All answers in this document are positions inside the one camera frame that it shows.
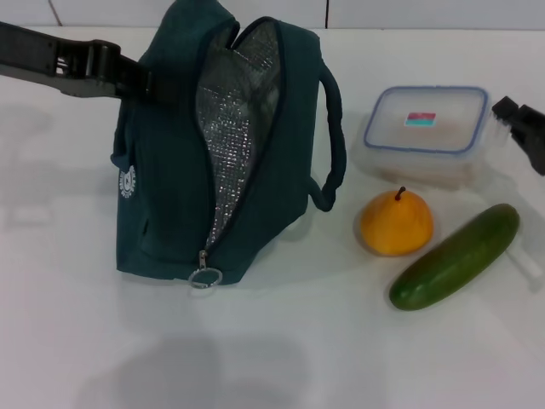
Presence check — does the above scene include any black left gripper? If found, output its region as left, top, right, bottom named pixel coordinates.
left=0, top=20, right=199, bottom=107

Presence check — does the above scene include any clear plastic container blue rim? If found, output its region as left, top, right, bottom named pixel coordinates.
left=355, top=84, right=491, bottom=188

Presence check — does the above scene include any dark teal insulated lunch bag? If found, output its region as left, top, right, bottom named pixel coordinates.
left=109, top=0, right=347, bottom=293

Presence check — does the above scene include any green cucumber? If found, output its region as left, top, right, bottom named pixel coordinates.
left=388, top=203, right=521, bottom=312

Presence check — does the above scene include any yellow orange pear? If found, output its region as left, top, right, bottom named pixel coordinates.
left=359, top=186, right=435, bottom=257

